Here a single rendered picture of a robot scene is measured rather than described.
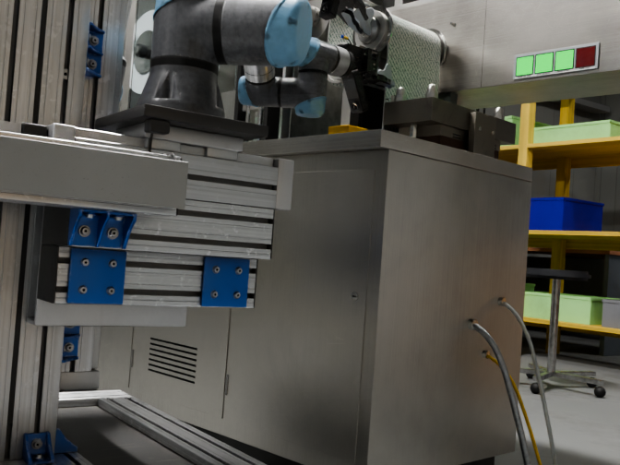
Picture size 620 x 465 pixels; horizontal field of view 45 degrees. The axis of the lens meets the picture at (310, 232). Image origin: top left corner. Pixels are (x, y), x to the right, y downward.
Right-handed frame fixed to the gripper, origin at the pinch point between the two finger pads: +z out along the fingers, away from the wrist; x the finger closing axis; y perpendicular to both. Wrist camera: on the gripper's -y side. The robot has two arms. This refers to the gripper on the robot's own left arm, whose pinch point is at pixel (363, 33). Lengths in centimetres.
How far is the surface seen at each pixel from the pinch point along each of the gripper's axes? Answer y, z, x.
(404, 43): 6.6, 9.3, -5.4
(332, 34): 7.3, 2.1, 18.6
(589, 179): 465, 483, 256
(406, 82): -0.3, 17.6, -5.5
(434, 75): 11.4, 24.1, -5.6
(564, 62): 19, 31, -41
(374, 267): -63, 24, -29
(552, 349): 64, 237, 55
